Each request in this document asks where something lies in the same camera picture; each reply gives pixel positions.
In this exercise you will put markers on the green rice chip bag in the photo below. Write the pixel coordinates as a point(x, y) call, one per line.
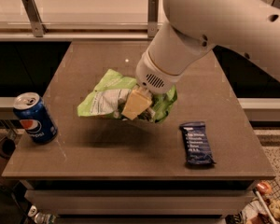
point(109, 96)

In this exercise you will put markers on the wire basket with snacks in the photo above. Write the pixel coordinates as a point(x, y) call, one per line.
point(264, 207)

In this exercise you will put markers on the left metal railing bracket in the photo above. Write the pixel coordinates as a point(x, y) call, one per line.
point(38, 28)

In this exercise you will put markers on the dark blue snack bar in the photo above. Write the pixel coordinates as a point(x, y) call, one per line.
point(198, 151)

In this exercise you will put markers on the bottles under table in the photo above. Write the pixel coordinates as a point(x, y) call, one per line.
point(40, 218)

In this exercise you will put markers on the blue pepsi can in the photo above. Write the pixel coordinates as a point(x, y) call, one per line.
point(34, 117)

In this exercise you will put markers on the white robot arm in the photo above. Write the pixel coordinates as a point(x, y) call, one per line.
point(192, 28)

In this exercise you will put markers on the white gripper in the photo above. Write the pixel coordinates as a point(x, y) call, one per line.
point(153, 76)

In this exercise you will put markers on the grey table drawer front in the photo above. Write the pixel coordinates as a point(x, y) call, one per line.
point(140, 202)

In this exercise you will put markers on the dark round stool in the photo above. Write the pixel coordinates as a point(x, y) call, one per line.
point(7, 147)

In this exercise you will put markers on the middle metal railing bracket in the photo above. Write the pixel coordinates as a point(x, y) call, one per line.
point(152, 17)

